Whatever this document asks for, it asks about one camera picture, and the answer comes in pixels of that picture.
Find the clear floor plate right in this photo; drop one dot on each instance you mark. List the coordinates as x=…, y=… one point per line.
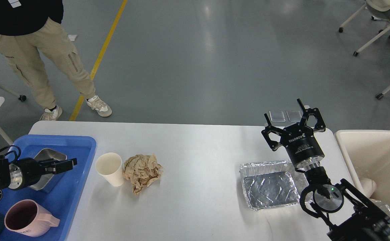
x=293, y=115

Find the pink ceramic mug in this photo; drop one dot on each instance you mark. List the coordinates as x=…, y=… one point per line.
x=29, y=218

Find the cream paper cup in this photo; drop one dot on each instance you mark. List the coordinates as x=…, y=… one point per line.
x=110, y=167

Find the clear floor plate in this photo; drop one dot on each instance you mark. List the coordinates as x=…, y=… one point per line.
x=293, y=115
x=277, y=116

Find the white office chair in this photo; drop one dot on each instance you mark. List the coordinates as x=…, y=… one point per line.
x=379, y=9

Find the blue plastic tray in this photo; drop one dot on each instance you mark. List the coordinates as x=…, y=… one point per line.
x=63, y=200

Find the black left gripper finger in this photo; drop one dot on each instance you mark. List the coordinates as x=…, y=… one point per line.
x=50, y=162
x=63, y=167

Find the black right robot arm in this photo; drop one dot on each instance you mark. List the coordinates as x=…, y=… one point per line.
x=321, y=197

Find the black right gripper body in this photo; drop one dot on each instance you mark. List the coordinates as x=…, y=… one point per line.
x=301, y=145

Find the crumpled brown paper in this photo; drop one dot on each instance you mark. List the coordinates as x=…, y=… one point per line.
x=142, y=170

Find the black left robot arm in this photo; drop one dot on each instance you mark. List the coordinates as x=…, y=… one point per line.
x=5, y=159

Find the clear floor plate left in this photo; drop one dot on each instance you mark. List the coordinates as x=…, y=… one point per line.
x=277, y=116

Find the cream plastic bin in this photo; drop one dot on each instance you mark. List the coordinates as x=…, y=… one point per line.
x=367, y=155

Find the stainless steel square tray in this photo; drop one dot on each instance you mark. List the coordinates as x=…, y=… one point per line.
x=49, y=155

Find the person in khaki trousers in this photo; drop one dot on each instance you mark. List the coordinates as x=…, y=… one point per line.
x=31, y=27

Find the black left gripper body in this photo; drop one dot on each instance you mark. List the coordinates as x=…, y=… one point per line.
x=29, y=172

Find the aluminium foil tray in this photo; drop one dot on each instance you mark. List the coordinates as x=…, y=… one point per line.
x=271, y=184

